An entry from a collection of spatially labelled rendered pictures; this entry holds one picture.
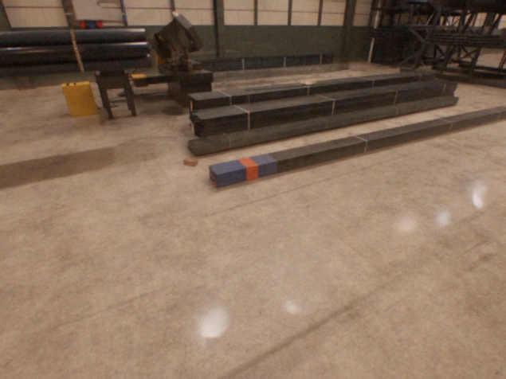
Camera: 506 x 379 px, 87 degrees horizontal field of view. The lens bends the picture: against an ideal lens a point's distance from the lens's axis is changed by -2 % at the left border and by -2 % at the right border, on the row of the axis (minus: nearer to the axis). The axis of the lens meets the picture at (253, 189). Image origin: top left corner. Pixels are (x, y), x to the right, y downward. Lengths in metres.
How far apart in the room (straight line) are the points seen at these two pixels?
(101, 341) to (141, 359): 0.27
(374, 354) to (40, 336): 1.82
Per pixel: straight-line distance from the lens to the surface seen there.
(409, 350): 1.86
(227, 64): 9.40
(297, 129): 4.29
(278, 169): 3.16
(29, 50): 3.87
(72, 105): 6.25
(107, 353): 1.83
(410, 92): 6.53
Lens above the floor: 1.47
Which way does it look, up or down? 31 degrees down
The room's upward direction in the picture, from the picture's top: straight up
